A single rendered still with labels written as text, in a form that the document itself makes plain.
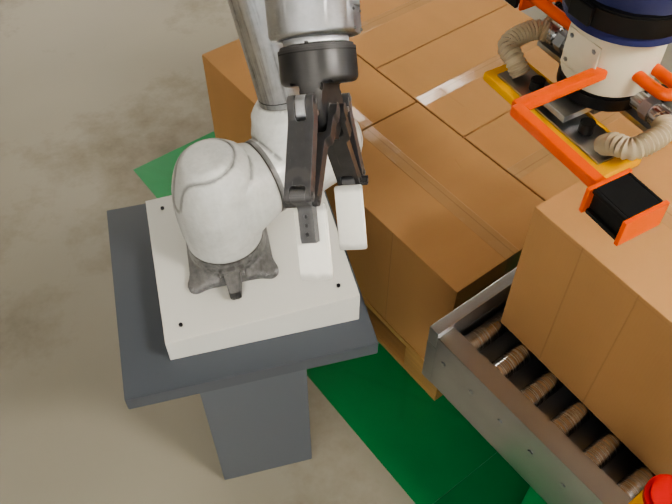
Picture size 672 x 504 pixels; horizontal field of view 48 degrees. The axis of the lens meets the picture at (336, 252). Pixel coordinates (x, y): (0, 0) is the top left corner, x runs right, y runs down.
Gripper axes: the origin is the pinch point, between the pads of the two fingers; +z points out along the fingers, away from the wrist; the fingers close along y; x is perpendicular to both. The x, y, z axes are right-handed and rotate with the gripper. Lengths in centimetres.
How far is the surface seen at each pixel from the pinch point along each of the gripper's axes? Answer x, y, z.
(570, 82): -24, 67, -15
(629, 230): -31, 43, 7
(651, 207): -34, 45, 4
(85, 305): 128, 136, 41
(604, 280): -29, 72, 22
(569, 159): -24, 52, -3
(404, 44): 24, 181, -32
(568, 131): -24, 75, -6
